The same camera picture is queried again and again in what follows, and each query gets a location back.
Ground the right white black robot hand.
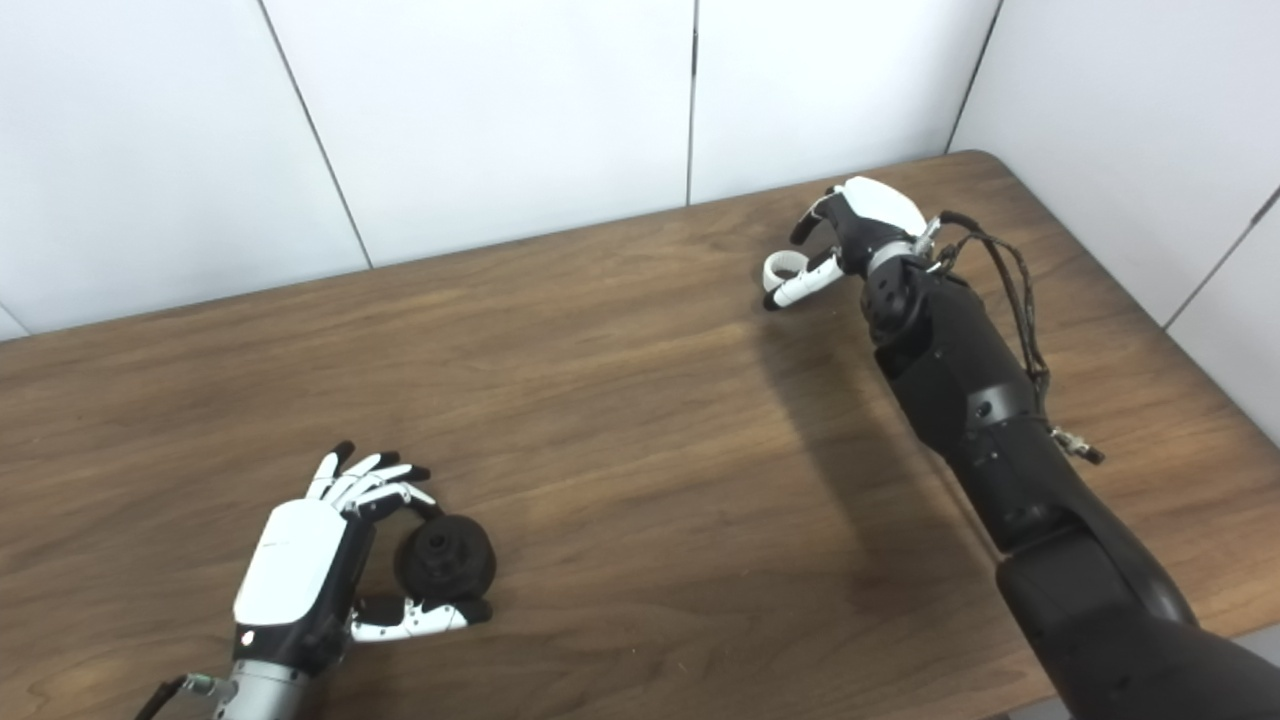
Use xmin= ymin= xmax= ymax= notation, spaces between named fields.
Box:
xmin=762 ymin=176 xmax=931 ymax=312

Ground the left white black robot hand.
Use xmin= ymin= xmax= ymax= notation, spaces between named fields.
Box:
xmin=232 ymin=441 xmax=493 ymax=669

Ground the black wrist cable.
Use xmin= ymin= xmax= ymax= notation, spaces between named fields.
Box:
xmin=914 ymin=210 xmax=1107 ymax=466
xmin=135 ymin=674 xmax=237 ymax=720

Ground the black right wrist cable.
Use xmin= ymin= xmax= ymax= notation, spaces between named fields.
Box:
xmin=914 ymin=210 xmax=1107 ymax=466

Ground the round black part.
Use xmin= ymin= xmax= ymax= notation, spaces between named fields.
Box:
xmin=395 ymin=514 xmax=498 ymax=603

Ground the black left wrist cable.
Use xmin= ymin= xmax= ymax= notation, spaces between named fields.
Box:
xmin=135 ymin=674 xmax=237 ymax=720

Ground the white ring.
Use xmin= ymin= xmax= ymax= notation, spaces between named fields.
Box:
xmin=763 ymin=252 xmax=813 ymax=295

